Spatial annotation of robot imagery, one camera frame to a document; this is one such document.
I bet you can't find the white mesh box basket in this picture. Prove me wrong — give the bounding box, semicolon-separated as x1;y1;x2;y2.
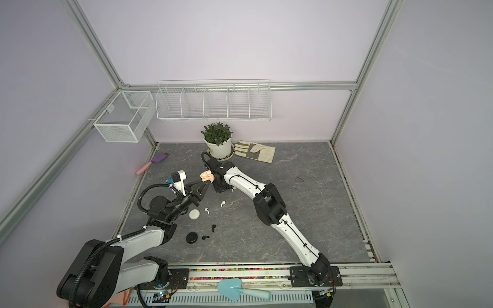
94;91;156;143

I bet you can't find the white slotted cable duct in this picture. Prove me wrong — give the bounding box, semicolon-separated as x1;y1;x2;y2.
126;290;315;307

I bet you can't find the potted green plant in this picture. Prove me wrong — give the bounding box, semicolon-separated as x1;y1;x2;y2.
201;122;233;159

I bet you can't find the purple pink brush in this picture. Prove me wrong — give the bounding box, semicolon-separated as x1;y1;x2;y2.
136;153;169;176

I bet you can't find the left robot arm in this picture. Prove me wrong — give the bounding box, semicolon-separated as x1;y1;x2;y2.
56;180;212;307

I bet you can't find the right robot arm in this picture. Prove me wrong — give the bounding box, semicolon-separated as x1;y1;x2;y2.
201;151;335;286

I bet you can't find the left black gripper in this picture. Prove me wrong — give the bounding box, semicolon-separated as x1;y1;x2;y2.
166;179;211;223

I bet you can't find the long white wire basket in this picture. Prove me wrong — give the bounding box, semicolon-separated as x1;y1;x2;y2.
155;79;272;121

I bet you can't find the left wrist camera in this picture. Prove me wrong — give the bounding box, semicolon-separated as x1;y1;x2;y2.
167;170;186;196

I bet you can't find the beige gardening glove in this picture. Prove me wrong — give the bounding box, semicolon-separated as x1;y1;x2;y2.
234;141;276;164

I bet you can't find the pink earbud charging case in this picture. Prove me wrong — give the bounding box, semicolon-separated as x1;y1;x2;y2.
200;170;214;182

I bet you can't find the black earbud charging case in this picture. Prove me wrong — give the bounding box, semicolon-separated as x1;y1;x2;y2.
186;232;198;244

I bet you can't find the teal garden trowel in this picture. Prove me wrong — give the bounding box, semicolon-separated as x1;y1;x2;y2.
217;278;271;302

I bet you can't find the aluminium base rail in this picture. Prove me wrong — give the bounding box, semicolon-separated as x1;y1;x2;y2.
169;263;401;292

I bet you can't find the red white work glove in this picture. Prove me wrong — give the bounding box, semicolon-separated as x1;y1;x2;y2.
103;289;132;308

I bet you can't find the white earbud charging case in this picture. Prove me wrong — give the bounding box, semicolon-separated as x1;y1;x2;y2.
189;209;200;220

